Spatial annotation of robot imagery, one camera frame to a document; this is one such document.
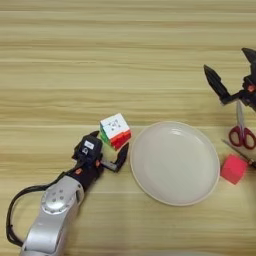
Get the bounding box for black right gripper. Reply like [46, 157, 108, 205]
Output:
[203, 47, 256, 112]

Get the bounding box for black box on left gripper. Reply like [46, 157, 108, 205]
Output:
[73, 134, 104, 162]

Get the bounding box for red foam cube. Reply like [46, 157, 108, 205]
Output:
[220, 153, 248, 185]

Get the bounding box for red handled scissors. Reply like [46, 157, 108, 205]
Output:
[228, 99, 256, 150]

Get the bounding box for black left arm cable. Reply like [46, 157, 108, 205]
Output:
[5, 171, 68, 248]

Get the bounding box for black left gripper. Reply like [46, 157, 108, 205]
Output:
[65, 130, 130, 193]

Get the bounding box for multicoloured puzzle cube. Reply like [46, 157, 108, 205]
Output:
[99, 112, 132, 151]

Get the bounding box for round beige plate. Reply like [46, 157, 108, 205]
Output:
[129, 121, 221, 207]

